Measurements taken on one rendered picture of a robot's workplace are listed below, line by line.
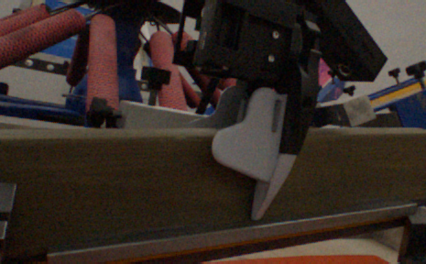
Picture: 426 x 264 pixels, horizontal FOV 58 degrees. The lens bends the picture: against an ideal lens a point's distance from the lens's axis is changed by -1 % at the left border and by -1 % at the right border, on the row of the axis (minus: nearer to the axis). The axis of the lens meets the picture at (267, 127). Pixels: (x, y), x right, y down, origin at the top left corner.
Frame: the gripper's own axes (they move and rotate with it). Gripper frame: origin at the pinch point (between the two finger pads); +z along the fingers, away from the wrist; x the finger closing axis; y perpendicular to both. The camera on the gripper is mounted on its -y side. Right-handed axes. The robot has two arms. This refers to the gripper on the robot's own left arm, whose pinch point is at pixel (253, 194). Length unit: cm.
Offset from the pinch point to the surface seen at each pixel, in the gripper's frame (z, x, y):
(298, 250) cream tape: 7.4, -6.8, -11.0
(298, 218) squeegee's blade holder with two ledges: 1.1, 2.3, -3.0
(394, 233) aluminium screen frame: 5.3, -6.6, -25.6
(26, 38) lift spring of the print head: -12, -59, 19
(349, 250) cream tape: 7.3, -6.4, -18.2
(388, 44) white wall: -78, -182, -200
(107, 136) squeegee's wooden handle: -3.1, 0.8, 11.4
